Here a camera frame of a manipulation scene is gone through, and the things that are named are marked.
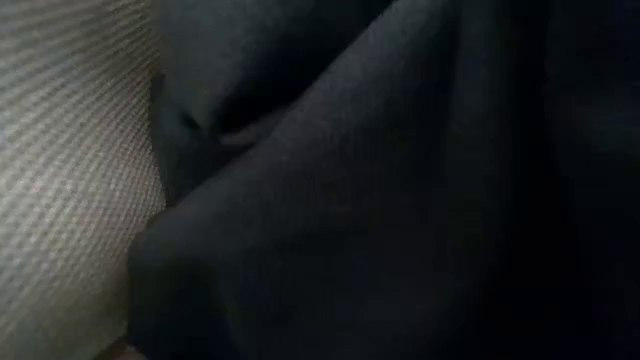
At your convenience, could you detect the dark grey garment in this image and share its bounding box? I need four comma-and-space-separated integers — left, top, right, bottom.
125, 0, 640, 360

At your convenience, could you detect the white knit garment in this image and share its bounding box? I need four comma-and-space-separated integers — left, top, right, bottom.
0, 0, 168, 360

